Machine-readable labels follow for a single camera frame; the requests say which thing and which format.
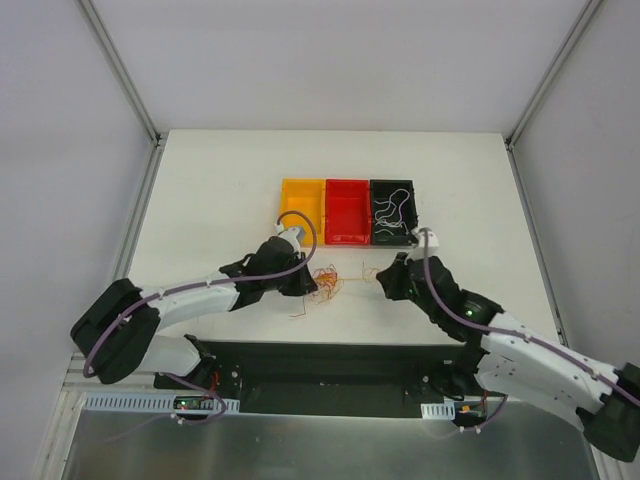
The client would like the orange wire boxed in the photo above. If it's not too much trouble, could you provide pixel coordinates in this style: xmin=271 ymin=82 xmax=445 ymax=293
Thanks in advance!
xmin=288 ymin=262 xmax=346 ymax=321

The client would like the white wire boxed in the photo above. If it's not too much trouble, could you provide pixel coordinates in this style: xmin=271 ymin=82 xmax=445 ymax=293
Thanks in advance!
xmin=372 ymin=188 xmax=418 ymax=238

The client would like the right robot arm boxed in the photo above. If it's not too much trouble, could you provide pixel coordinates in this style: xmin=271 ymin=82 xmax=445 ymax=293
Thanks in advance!
xmin=376 ymin=253 xmax=639 ymax=463

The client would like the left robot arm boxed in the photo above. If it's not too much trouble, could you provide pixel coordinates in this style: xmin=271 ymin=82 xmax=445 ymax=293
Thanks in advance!
xmin=70 ymin=229 xmax=317 ymax=389

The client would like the black plastic bin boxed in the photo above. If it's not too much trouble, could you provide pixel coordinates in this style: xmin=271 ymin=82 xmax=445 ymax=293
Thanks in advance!
xmin=369 ymin=179 xmax=418 ymax=247

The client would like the red plastic bin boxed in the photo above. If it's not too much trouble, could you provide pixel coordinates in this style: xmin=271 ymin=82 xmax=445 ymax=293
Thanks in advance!
xmin=324 ymin=179 xmax=371 ymax=246

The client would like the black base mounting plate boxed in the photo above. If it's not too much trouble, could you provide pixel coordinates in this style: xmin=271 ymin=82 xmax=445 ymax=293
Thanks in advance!
xmin=152 ymin=339 xmax=506 ymax=419

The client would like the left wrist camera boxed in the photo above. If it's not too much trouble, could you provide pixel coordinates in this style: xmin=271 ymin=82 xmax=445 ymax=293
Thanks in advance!
xmin=275 ymin=223 xmax=305 ymax=251

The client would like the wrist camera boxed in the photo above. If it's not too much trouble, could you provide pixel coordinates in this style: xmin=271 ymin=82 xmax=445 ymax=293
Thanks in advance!
xmin=275 ymin=223 xmax=305 ymax=251
xmin=407 ymin=226 xmax=440 ymax=261

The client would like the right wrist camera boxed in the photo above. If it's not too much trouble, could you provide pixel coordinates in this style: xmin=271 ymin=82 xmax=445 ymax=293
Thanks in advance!
xmin=407 ymin=226 xmax=440 ymax=261

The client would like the right white cable duct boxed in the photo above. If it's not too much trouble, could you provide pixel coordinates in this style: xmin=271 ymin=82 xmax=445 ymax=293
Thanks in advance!
xmin=420 ymin=402 xmax=456 ymax=421

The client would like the white cable duct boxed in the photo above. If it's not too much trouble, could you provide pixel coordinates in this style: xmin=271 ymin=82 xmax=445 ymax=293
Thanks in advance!
xmin=420 ymin=402 xmax=456 ymax=421
xmin=84 ymin=393 xmax=222 ymax=415

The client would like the right aluminium table rail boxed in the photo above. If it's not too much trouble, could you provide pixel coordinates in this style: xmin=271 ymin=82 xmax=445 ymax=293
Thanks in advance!
xmin=505 ymin=141 xmax=571 ymax=348

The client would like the aluminium table rail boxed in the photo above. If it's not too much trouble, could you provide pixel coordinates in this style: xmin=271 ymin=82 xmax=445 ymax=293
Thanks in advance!
xmin=32 ymin=133 xmax=168 ymax=479
xmin=505 ymin=141 xmax=571 ymax=348

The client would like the left aluminium frame post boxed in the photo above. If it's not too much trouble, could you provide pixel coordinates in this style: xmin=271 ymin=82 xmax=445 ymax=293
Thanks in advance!
xmin=75 ymin=0 xmax=164 ymax=146

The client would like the aluminium frame post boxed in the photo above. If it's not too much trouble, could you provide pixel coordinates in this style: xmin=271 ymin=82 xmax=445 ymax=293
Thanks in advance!
xmin=75 ymin=0 xmax=164 ymax=146
xmin=505 ymin=0 xmax=606 ymax=151

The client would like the left white cable duct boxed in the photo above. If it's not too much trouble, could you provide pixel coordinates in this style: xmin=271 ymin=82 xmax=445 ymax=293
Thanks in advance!
xmin=84 ymin=393 xmax=222 ymax=415

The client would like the left aluminium table rail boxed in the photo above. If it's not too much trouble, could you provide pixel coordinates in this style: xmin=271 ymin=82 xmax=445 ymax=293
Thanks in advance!
xmin=32 ymin=133 xmax=168 ymax=479

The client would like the right aluminium frame post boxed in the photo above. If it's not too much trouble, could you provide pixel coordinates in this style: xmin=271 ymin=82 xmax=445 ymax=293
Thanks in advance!
xmin=505 ymin=0 xmax=606 ymax=151

